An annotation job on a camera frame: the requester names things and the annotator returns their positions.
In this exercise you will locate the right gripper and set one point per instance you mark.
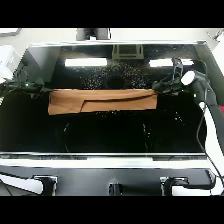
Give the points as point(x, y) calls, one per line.
point(166, 87)

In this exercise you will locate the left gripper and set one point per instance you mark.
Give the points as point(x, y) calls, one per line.
point(33, 87)

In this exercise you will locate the brown garment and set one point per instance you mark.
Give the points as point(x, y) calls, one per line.
point(113, 99)

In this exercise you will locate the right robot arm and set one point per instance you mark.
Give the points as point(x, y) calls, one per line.
point(188, 77)

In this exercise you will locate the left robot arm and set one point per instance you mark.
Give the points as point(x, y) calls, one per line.
point(18, 182)

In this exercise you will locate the person's legs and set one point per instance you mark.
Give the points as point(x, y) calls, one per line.
point(92, 34)

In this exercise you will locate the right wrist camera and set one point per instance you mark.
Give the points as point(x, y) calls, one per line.
point(177, 68)

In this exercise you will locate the silver frame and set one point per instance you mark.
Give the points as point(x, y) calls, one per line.
point(100, 162)

